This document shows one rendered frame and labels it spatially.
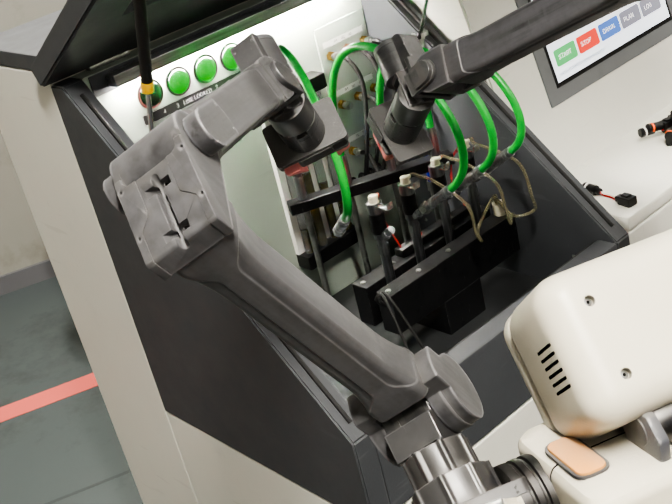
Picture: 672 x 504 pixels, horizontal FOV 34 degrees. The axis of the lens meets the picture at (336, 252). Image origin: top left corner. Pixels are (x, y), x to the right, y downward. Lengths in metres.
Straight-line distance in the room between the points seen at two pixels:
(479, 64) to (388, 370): 0.60
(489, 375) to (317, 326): 0.84
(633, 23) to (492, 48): 0.94
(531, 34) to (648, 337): 0.56
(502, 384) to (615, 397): 0.83
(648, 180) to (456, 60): 0.71
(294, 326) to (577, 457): 0.29
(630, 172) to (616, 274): 1.16
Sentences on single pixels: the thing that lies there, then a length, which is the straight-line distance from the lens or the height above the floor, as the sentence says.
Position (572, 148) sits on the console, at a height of 1.02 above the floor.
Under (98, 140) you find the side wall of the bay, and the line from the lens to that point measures 1.78.
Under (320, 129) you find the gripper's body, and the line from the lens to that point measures 1.41.
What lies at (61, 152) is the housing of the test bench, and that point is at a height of 1.32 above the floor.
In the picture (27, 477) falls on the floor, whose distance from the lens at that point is 3.58.
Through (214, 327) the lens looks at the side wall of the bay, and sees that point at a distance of 1.75.
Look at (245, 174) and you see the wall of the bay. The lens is 2.04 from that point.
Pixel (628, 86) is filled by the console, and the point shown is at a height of 1.06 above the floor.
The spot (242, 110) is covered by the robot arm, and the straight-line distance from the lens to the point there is 1.13.
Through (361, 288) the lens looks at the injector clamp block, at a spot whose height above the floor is 0.98.
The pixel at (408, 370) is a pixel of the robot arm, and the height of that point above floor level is 1.31.
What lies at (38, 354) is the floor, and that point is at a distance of 4.25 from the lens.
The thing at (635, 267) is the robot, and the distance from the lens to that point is 1.03.
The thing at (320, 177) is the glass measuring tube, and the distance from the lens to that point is 2.12.
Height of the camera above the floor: 1.89
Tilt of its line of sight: 26 degrees down
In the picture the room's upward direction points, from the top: 14 degrees counter-clockwise
